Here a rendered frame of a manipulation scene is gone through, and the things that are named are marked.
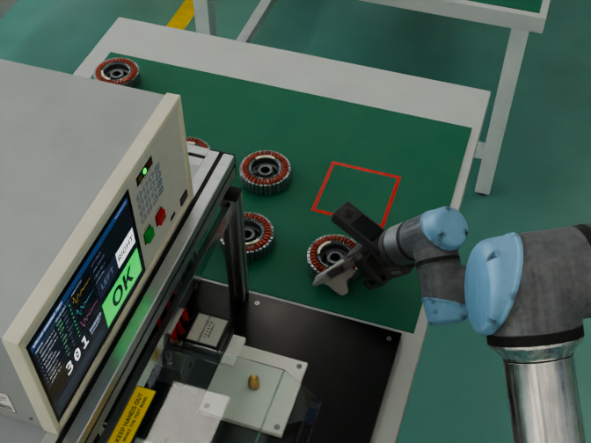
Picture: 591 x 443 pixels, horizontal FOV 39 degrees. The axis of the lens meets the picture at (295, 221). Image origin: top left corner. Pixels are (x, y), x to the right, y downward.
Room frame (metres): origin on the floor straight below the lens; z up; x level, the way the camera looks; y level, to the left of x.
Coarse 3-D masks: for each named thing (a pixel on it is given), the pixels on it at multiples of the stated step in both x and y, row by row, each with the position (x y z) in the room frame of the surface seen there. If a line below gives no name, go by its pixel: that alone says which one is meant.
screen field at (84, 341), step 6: (84, 336) 0.60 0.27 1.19; (84, 342) 0.60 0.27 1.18; (78, 348) 0.59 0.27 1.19; (84, 348) 0.60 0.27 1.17; (72, 354) 0.57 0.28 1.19; (78, 354) 0.58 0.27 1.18; (72, 360) 0.57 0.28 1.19; (78, 360) 0.58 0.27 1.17; (66, 366) 0.56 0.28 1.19; (72, 366) 0.57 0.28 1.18; (66, 372) 0.55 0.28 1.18
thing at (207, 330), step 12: (204, 312) 0.83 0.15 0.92; (156, 324) 0.82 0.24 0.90; (192, 324) 0.81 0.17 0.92; (204, 324) 0.81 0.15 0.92; (216, 324) 0.81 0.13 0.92; (228, 324) 0.81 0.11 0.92; (180, 336) 0.80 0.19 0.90; (192, 336) 0.78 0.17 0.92; (204, 336) 0.78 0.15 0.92; (216, 336) 0.78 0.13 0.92; (228, 336) 0.80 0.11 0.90; (216, 348) 0.76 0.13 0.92; (228, 348) 0.79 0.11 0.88; (240, 348) 0.79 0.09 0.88
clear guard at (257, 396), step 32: (160, 352) 0.66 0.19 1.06; (192, 352) 0.66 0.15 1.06; (224, 352) 0.66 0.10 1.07; (128, 384) 0.61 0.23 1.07; (160, 384) 0.61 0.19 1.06; (192, 384) 0.61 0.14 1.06; (224, 384) 0.61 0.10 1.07; (256, 384) 0.61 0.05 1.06; (288, 384) 0.61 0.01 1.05; (160, 416) 0.56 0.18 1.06; (192, 416) 0.56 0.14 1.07; (224, 416) 0.56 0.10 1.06; (256, 416) 0.56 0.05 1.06; (288, 416) 0.57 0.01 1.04
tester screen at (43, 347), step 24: (120, 216) 0.73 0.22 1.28; (120, 240) 0.72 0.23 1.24; (96, 264) 0.66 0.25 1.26; (72, 288) 0.61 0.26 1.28; (96, 288) 0.65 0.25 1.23; (72, 312) 0.60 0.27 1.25; (96, 312) 0.63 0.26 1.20; (48, 336) 0.55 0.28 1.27; (72, 336) 0.58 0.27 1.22; (48, 360) 0.54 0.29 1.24; (48, 384) 0.52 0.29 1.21
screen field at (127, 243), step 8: (128, 240) 0.73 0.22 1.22; (120, 248) 0.71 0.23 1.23; (128, 248) 0.73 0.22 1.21; (120, 256) 0.71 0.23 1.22; (112, 264) 0.69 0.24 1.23; (120, 264) 0.70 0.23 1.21; (104, 272) 0.67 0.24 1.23; (112, 272) 0.68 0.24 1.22; (104, 280) 0.66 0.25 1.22; (104, 288) 0.66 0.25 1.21
